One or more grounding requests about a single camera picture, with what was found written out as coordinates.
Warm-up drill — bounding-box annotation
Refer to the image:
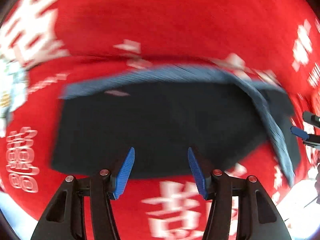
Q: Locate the black pants blue waistband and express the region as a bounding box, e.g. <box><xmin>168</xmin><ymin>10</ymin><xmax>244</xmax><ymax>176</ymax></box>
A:
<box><xmin>51</xmin><ymin>66</ymin><xmax>300</xmax><ymax>185</ymax></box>

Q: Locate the light floral patterned cloth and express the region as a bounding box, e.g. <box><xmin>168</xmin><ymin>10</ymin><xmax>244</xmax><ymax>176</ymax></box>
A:
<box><xmin>1</xmin><ymin>55</ymin><xmax>28</xmax><ymax>138</ymax></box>

